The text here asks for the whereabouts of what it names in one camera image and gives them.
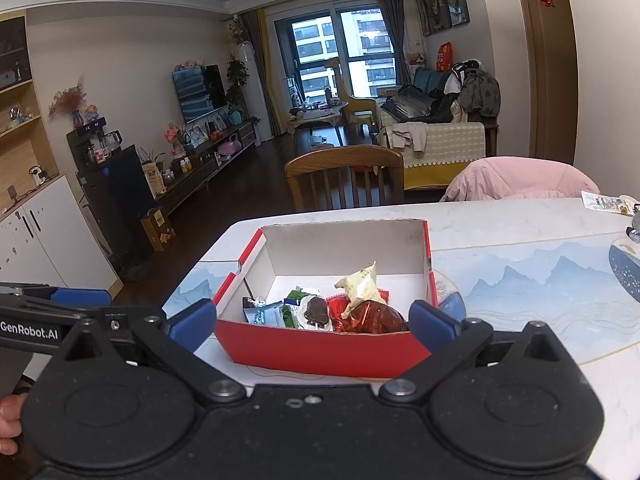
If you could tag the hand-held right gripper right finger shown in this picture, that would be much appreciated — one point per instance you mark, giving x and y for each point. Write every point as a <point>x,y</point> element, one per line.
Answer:
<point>432,326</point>

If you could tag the person's left hand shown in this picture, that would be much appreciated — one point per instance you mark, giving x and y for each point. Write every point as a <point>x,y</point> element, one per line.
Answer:
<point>10,422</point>

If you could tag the wooden coffee table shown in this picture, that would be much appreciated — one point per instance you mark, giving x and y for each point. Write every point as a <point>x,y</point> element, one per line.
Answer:
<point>317,117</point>

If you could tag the white cabinet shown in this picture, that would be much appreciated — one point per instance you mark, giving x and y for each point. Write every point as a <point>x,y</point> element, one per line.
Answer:
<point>45,240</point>

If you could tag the wooden door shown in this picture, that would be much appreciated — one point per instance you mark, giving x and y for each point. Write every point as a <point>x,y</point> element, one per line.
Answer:
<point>547,70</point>

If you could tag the yellow chair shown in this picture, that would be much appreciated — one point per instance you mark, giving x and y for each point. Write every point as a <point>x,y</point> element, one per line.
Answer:
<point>352,102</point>

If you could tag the pink toy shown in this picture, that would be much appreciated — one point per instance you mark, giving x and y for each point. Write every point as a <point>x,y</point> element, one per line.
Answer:
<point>229,148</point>

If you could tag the window curtain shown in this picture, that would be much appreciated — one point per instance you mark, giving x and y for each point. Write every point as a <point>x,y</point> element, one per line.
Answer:
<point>267,70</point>
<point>390,30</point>

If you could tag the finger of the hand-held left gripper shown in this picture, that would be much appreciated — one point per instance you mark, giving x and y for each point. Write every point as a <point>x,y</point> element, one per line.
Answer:
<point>82,297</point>
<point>117,321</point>

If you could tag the cream snack packet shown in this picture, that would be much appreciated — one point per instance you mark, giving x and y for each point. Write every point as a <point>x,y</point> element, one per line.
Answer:
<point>360,287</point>

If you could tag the television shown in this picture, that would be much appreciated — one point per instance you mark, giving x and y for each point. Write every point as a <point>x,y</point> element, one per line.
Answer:
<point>197,92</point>

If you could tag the small white printed packet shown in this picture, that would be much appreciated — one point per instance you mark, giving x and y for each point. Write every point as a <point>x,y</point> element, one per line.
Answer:
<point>605,203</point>

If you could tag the shiny red snack packet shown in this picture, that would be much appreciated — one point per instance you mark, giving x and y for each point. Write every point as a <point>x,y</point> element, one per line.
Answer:
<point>375,319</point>

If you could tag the pile of clothes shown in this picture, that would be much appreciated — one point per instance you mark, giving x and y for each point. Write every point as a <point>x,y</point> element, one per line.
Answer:
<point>477,90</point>

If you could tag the potted plant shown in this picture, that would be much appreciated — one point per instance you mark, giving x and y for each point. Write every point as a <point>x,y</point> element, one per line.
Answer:
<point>237,80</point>

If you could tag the white tower air conditioner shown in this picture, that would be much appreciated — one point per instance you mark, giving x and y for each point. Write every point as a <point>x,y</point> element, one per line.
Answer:
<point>252,90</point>

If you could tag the wooden chair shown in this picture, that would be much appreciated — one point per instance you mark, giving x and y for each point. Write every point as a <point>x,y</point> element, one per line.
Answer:
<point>345,160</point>

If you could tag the pink flower bouquet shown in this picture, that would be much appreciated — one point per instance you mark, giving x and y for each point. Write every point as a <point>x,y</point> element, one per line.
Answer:
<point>175,137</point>

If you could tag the large window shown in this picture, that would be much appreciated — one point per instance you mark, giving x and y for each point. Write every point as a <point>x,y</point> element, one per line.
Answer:
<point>345,50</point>

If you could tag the dark sofa with cream cover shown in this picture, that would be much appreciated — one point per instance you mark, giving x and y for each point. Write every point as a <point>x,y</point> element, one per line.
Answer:
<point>440,145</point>

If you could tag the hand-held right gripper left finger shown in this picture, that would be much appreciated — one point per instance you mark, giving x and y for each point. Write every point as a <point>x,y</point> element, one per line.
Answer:
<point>192,324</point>

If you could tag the dark wooden TV cabinet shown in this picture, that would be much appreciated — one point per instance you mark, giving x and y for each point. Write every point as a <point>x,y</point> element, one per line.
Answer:
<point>210,165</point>

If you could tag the red cardboard box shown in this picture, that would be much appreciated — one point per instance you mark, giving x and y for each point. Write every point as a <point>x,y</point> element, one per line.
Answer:
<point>320,352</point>

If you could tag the dark triangular snack packet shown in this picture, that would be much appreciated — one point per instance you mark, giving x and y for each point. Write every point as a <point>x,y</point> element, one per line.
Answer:
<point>252,302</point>

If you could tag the brown cardboard box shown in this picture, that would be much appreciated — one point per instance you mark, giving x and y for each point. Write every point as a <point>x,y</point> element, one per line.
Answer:
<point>159,230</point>

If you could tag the wooden wall shelf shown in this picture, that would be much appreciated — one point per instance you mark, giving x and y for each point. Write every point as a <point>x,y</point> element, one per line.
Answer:
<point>20,110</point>

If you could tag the kraft paper plant bag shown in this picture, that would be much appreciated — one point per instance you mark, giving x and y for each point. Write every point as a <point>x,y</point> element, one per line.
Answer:
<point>154,177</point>

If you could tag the dried flower vase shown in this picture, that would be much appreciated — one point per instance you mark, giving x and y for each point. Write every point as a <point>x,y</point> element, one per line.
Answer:
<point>70,105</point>

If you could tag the green snack packet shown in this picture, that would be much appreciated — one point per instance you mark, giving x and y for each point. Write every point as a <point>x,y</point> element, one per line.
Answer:
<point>295,305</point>

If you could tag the red gift bag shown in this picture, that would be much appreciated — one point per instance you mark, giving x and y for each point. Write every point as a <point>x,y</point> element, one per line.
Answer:
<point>444,57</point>

